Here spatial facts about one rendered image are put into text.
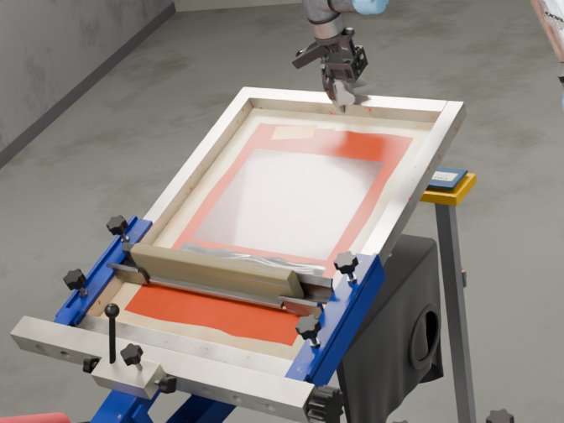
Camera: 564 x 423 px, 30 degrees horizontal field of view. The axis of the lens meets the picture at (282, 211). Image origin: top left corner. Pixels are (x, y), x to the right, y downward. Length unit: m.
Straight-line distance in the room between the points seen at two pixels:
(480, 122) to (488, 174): 0.59
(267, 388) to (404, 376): 0.69
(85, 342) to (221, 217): 0.45
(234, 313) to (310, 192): 0.35
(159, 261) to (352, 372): 0.45
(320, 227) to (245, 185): 0.26
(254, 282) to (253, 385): 0.26
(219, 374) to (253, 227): 0.48
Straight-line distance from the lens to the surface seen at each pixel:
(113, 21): 7.21
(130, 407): 1.91
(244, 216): 2.29
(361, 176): 2.27
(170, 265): 2.12
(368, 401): 2.28
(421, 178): 2.17
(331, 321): 1.93
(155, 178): 5.36
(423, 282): 2.42
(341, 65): 2.34
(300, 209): 2.25
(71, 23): 6.73
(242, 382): 1.84
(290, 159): 2.39
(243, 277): 2.01
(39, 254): 4.91
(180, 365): 1.92
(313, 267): 2.10
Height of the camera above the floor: 2.18
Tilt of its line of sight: 27 degrees down
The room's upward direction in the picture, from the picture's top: 10 degrees counter-clockwise
